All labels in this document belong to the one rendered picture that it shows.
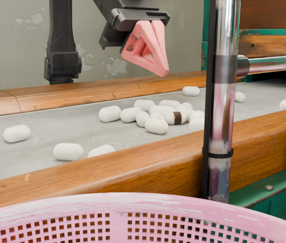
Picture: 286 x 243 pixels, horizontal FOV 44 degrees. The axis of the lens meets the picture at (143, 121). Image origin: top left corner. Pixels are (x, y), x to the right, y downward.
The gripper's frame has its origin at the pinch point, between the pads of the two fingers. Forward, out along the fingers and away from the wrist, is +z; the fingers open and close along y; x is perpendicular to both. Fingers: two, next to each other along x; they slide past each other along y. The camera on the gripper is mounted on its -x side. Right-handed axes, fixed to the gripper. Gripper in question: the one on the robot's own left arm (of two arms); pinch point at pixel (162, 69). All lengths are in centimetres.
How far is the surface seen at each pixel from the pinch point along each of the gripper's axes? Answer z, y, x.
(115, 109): 0.4, -5.1, 7.3
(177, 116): 6.3, 0.4, 3.0
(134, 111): 2.2, -3.4, 5.9
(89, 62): -143, 102, 143
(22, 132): 1.8, -19.5, 6.8
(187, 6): -112, 133, 67
